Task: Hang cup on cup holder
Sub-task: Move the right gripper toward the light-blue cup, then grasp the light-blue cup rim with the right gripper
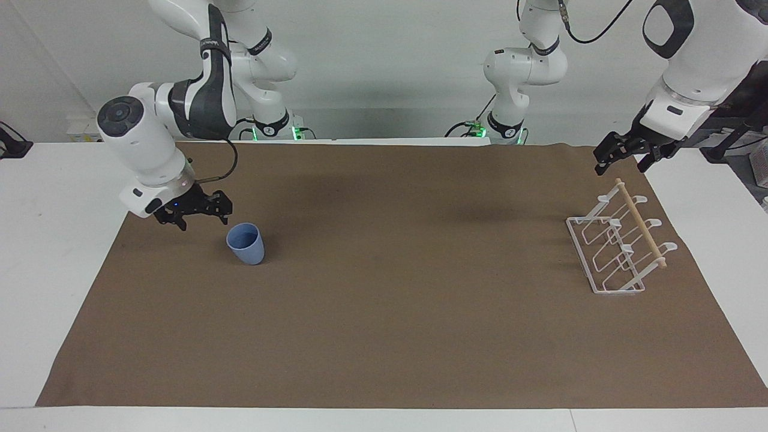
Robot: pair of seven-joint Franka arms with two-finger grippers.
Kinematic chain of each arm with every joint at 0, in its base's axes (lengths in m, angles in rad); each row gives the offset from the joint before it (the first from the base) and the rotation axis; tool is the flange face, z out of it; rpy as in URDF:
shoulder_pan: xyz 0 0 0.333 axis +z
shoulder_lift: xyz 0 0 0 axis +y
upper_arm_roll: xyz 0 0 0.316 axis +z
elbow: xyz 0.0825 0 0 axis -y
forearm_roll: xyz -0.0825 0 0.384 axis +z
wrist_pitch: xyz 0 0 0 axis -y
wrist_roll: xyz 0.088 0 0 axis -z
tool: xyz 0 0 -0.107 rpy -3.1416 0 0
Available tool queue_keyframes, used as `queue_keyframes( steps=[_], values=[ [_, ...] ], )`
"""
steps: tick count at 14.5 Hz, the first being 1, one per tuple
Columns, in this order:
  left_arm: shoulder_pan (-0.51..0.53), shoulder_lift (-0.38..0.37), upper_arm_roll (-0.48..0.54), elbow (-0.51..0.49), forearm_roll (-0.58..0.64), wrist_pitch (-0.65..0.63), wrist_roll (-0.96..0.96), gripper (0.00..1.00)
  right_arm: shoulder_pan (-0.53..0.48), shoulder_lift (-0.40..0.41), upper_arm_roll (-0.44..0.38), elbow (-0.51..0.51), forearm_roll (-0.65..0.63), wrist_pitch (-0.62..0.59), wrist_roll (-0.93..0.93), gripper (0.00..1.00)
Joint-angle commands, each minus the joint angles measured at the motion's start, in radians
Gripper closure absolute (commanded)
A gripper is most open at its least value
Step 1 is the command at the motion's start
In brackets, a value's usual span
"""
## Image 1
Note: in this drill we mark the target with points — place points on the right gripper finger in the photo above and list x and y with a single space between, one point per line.
223 204
179 222

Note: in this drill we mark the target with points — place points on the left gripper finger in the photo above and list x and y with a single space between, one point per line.
651 159
612 150

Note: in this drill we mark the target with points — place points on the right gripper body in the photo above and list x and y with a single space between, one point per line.
180 206

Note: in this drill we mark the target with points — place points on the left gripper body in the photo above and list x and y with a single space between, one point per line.
653 139

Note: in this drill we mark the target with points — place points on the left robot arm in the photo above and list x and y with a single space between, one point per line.
690 66

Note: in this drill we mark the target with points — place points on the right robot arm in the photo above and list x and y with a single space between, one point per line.
144 144

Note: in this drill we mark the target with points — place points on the blue plastic cup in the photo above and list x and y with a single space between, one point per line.
245 243

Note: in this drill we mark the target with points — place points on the black stand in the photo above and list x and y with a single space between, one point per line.
735 129
13 147

